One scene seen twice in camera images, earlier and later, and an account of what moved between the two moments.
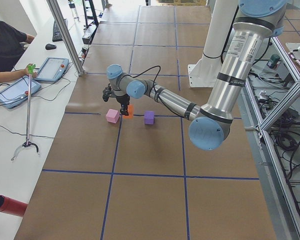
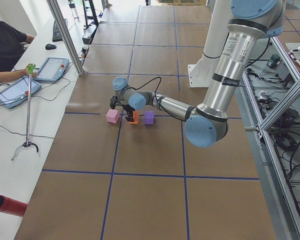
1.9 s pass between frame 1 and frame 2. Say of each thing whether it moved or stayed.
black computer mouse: stayed
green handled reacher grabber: stayed
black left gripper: moved
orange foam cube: moved
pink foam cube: stayed
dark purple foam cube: stayed
